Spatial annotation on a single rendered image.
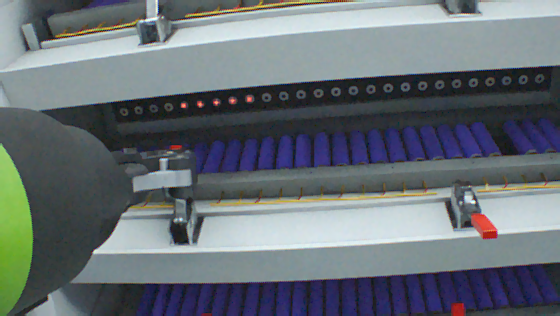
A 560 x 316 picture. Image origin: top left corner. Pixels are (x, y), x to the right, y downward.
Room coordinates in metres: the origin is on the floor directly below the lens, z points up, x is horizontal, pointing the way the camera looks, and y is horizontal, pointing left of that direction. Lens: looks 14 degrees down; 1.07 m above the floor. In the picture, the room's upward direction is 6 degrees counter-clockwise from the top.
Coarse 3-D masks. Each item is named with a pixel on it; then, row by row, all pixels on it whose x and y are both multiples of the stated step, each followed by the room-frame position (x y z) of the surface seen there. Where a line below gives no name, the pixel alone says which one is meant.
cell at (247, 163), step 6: (252, 138) 0.54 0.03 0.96; (246, 144) 0.53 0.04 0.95; (252, 144) 0.53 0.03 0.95; (258, 144) 0.54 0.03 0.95; (246, 150) 0.52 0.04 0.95; (252, 150) 0.52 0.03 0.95; (258, 150) 0.53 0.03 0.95; (246, 156) 0.51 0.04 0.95; (252, 156) 0.51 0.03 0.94; (240, 162) 0.50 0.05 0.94; (246, 162) 0.50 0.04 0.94; (252, 162) 0.50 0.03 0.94; (240, 168) 0.49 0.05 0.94; (246, 168) 0.48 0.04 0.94; (252, 168) 0.49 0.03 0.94
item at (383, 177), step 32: (448, 160) 0.44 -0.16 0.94; (480, 160) 0.43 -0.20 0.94; (512, 160) 0.43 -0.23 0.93; (544, 160) 0.42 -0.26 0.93; (160, 192) 0.47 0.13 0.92; (224, 192) 0.46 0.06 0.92; (256, 192) 0.46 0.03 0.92; (288, 192) 0.46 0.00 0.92; (320, 192) 0.45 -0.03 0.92; (384, 192) 0.43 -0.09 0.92
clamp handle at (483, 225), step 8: (464, 200) 0.38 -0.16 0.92; (464, 208) 0.37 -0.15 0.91; (472, 208) 0.37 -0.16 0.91; (472, 216) 0.35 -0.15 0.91; (480, 216) 0.34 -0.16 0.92; (480, 224) 0.33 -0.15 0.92; (488, 224) 0.32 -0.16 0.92; (480, 232) 0.32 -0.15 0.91; (488, 232) 0.31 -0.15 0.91; (496, 232) 0.31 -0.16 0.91
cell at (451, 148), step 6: (444, 126) 0.51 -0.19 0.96; (438, 132) 0.51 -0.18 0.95; (444, 132) 0.50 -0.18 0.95; (450, 132) 0.50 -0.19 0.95; (438, 138) 0.51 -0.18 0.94; (444, 138) 0.49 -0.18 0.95; (450, 138) 0.49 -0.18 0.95; (444, 144) 0.48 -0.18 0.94; (450, 144) 0.48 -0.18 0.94; (456, 144) 0.47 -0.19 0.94; (444, 150) 0.48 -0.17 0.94; (450, 150) 0.47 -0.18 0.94; (456, 150) 0.46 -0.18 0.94; (450, 156) 0.46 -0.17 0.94; (456, 156) 0.46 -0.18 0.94; (462, 156) 0.46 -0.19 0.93
